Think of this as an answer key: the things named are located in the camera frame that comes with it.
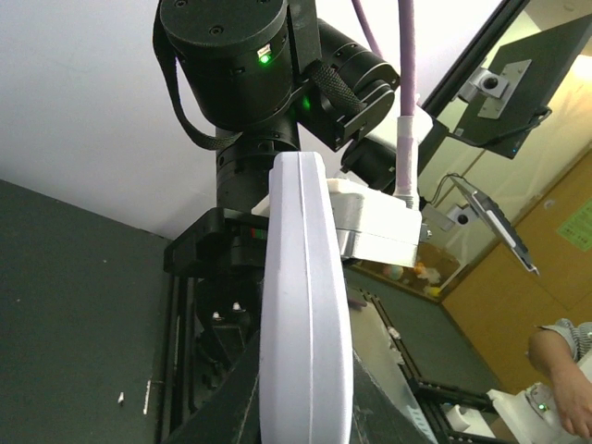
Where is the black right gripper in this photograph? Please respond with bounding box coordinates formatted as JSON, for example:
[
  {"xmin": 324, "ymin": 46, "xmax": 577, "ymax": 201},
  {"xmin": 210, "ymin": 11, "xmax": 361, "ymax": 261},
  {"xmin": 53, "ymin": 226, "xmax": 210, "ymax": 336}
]
[{"xmin": 164, "ymin": 207, "xmax": 268, "ymax": 407}]

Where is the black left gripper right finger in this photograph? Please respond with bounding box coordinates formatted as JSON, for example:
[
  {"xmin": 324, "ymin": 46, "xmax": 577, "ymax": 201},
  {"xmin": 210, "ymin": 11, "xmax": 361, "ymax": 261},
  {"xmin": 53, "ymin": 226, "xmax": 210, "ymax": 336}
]
[{"xmin": 349, "ymin": 351, "xmax": 430, "ymax": 444}]

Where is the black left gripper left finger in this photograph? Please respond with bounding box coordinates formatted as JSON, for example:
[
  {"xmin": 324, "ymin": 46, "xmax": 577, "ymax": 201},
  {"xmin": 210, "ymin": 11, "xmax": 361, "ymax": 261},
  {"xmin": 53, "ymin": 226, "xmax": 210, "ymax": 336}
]
[{"xmin": 165, "ymin": 334, "xmax": 262, "ymax": 443}]

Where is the lavender phone case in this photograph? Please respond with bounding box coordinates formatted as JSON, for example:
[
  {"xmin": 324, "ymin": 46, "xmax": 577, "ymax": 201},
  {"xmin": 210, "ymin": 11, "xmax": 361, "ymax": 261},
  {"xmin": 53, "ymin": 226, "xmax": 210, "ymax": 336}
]
[{"xmin": 259, "ymin": 152, "xmax": 353, "ymax": 443}]

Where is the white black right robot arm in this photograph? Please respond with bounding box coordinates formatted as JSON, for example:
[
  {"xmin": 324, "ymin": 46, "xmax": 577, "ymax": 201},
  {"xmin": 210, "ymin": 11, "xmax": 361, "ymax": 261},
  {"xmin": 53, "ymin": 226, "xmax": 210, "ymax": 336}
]
[{"xmin": 153, "ymin": 1, "xmax": 400, "ymax": 411}]

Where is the person forearm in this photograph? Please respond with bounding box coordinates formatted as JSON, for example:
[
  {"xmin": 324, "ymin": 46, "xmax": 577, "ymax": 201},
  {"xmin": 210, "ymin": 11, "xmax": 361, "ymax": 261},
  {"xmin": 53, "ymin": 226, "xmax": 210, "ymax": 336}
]
[{"xmin": 527, "ymin": 318, "xmax": 591, "ymax": 439}]

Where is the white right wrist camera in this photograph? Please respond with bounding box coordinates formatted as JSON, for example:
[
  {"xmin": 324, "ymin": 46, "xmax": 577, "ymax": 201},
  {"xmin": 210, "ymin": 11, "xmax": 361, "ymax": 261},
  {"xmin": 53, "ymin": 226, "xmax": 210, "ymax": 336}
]
[{"xmin": 251, "ymin": 171, "xmax": 422, "ymax": 268}]

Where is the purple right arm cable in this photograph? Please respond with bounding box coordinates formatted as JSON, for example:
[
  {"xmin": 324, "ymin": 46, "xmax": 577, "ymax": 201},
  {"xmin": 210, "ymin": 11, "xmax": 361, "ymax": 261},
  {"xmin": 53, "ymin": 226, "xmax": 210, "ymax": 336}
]
[{"xmin": 350, "ymin": 0, "xmax": 422, "ymax": 209}]

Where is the black monitor on mount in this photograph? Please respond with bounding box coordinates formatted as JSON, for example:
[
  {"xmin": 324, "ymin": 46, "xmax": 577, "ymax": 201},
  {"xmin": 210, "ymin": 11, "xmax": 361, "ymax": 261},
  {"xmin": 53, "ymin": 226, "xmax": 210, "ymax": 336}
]
[{"xmin": 450, "ymin": 15, "xmax": 591, "ymax": 159}]

